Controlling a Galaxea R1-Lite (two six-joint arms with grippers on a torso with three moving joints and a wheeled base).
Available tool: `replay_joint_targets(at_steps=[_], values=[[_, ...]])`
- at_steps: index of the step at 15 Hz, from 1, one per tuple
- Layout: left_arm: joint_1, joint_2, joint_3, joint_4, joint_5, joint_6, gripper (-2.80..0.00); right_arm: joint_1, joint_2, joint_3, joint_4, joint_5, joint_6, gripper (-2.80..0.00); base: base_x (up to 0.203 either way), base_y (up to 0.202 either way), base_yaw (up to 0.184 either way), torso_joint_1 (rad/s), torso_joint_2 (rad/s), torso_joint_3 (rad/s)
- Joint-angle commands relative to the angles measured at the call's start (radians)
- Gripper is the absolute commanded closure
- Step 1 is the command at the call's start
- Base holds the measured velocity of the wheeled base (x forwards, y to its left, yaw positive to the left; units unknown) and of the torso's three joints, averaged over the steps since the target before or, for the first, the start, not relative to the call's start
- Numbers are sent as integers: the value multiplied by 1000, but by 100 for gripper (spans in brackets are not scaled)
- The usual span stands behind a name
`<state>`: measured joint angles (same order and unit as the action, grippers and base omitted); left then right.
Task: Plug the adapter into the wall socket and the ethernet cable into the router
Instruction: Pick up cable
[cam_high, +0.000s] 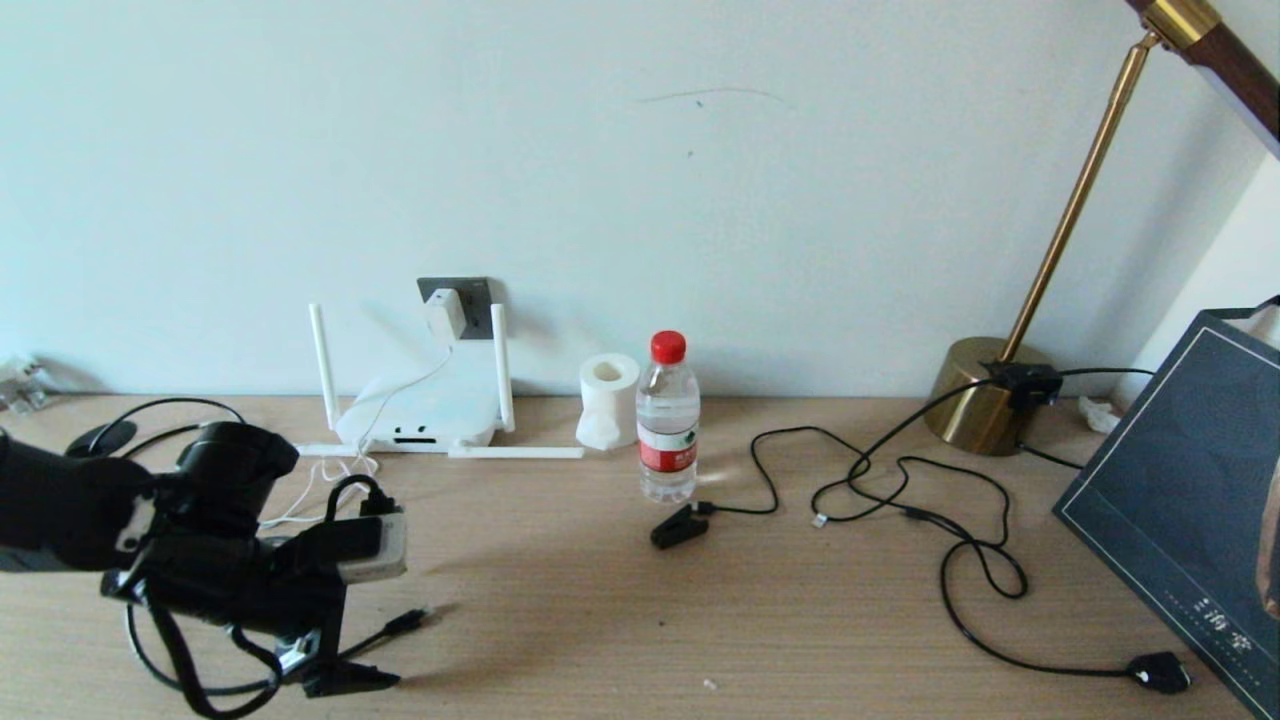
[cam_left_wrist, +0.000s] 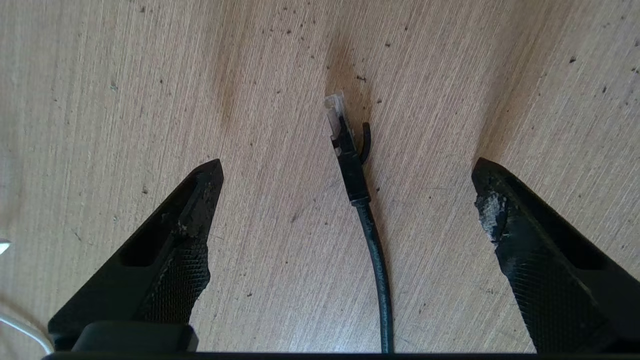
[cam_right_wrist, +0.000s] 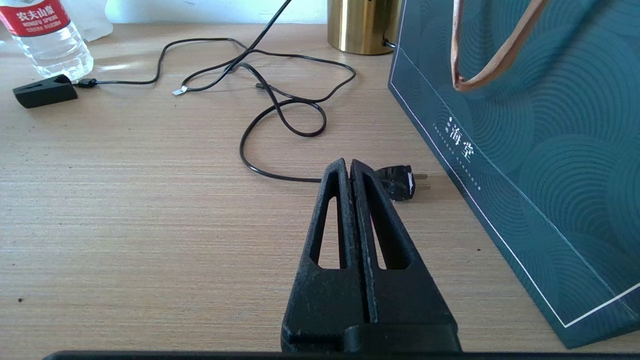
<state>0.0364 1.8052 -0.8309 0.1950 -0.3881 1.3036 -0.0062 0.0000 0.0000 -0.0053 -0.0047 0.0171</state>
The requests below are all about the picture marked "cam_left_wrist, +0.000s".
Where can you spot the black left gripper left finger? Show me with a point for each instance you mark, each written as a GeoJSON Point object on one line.
{"type": "Point", "coordinates": [150, 270]}

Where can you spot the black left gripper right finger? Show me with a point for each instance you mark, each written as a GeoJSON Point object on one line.
{"type": "Point", "coordinates": [565, 280]}

